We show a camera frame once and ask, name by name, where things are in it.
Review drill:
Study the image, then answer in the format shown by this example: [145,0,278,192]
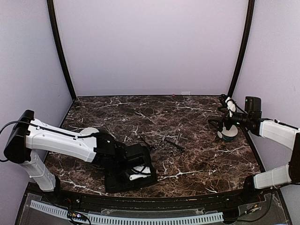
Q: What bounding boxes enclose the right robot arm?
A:
[217,94,300,203]

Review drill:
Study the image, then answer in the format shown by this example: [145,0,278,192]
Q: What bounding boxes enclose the black front rail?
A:
[22,182,280,212]

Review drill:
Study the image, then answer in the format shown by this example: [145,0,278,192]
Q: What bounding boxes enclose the black frame post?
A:
[227,0,255,98]
[46,0,77,101]

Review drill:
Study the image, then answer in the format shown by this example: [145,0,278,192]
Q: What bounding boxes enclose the left black frame post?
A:
[46,0,77,101]

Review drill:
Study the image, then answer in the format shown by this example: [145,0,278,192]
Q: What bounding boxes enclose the white ceramic bowl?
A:
[80,127,99,135]

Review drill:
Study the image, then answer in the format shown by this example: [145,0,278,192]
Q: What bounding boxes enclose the teal white cup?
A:
[217,125,238,142]

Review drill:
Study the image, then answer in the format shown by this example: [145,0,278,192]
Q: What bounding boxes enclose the silver straight scissors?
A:
[154,130,170,150]

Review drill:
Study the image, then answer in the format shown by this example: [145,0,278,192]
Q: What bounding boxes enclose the white slotted cable duct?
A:
[30,200,224,225]

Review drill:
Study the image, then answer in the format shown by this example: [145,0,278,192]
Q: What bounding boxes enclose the black zippered tool case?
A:
[101,144,157,194]

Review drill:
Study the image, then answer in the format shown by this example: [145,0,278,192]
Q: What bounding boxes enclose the right black frame post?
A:
[227,0,255,98]

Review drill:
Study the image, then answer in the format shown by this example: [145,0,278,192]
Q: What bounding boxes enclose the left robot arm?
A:
[4,110,157,204]

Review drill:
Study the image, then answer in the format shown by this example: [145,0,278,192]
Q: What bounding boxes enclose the black wall-mounted box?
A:
[245,96,262,119]

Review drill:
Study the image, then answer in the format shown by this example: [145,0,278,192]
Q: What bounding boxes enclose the silver thinning scissors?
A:
[166,132,184,156]

